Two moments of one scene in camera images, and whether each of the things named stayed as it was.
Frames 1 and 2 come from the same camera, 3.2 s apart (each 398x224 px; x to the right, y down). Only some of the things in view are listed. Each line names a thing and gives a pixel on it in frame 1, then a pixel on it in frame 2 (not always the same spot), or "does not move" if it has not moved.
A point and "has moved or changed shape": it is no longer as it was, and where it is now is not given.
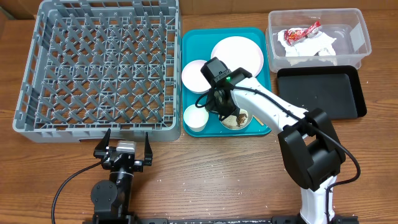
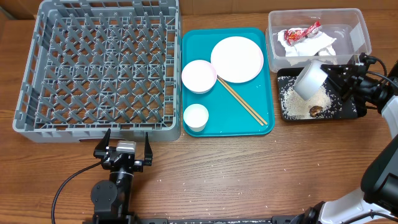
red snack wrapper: [292, 35] does not move
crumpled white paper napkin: [317, 43] does not move
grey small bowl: [250, 115] → [310, 79]
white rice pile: [231, 121] → [296, 107]
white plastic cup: [196, 117] does not move
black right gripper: [216, 104] → [348, 78]
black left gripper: [100, 151] does not move
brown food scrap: [241, 119] has moved or changed shape
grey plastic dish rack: [96, 65] does not move
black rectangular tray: [336, 89] does not move
